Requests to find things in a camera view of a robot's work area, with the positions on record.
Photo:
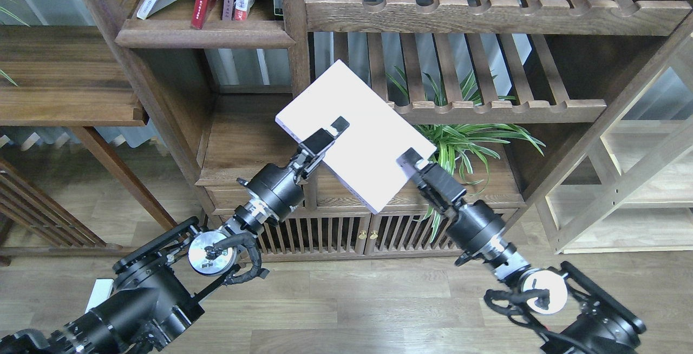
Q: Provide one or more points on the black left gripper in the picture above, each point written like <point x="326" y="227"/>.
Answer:
<point x="275" y="191"/>

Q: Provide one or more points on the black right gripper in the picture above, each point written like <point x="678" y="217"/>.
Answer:
<point x="475" y="228"/>

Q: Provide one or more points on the white lavender book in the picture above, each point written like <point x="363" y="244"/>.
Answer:
<point x="364" y="158"/>

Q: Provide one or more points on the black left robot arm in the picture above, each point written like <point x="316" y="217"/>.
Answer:
<point x="159" y="287"/>

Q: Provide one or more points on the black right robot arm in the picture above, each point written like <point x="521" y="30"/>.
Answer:
<point x="603" y="325"/>

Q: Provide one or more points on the spider plant in white pot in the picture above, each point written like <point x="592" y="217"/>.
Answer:
<point x="456" y="143"/>

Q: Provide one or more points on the dark wooden bookshelf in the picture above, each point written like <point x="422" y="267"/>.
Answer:
<point x="560" y="67"/>

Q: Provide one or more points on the dark wooden side table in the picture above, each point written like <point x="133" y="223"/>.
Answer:
<point x="64" y="88"/>

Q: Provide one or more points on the light wooden shelf frame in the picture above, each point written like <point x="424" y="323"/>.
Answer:
<point x="632" y="189"/>

